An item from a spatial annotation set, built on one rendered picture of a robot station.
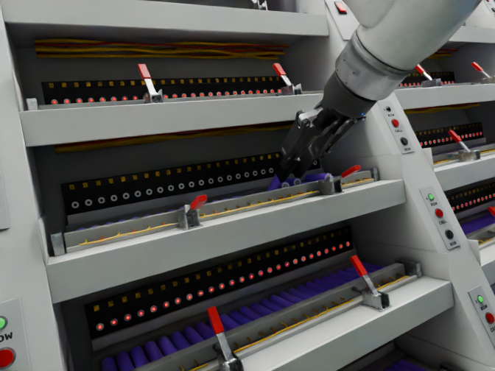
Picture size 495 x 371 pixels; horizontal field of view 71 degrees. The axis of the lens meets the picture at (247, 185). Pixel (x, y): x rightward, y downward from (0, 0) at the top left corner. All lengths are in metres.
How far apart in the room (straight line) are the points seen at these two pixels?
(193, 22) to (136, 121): 0.24
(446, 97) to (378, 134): 0.29
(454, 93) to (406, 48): 0.59
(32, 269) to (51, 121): 0.19
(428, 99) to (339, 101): 0.46
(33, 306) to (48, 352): 0.05
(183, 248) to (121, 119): 0.20
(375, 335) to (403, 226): 0.25
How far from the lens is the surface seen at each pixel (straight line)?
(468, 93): 1.09
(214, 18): 0.72
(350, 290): 0.66
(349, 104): 0.51
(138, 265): 0.47
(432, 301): 0.70
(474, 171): 0.93
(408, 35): 0.45
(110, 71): 0.83
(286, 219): 0.55
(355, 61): 0.49
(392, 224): 0.78
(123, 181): 0.65
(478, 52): 1.45
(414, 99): 0.91
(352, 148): 0.81
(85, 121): 0.53
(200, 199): 0.44
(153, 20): 0.68
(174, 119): 0.56
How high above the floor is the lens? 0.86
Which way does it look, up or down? 15 degrees up
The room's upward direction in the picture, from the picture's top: 19 degrees counter-clockwise
